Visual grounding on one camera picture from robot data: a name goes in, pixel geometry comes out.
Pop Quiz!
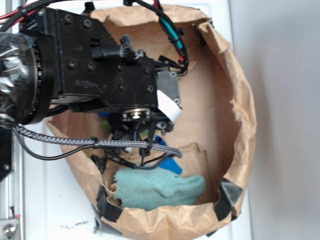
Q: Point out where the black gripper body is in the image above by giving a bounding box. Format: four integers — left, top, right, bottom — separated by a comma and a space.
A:
34, 7, 181, 132

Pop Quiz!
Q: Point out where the green plush animal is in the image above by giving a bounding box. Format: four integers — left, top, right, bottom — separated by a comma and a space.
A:
100, 119, 149, 138

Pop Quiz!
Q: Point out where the blue sponge piece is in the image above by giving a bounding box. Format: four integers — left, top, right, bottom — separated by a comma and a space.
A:
155, 135, 183, 175

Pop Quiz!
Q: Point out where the teal terry cloth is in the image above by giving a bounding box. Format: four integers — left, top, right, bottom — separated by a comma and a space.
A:
113, 168, 206, 211

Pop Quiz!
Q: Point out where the brown paper bag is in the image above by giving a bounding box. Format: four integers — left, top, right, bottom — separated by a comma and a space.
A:
46, 4, 258, 240

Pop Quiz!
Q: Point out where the white ribbon cable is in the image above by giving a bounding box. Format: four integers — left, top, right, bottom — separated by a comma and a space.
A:
156, 89, 182, 124

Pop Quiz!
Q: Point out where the red black wire bundle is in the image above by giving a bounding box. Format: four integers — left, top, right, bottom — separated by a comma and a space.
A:
123, 0, 190, 76

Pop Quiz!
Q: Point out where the grey braided cable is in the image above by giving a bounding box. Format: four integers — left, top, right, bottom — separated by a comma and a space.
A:
12, 124, 184, 159

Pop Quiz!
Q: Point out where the aluminium frame rail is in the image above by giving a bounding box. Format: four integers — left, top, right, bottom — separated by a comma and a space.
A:
0, 0, 26, 240

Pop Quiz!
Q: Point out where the metal corner bracket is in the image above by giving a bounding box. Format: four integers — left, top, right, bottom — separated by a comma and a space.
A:
0, 218, 22, 240

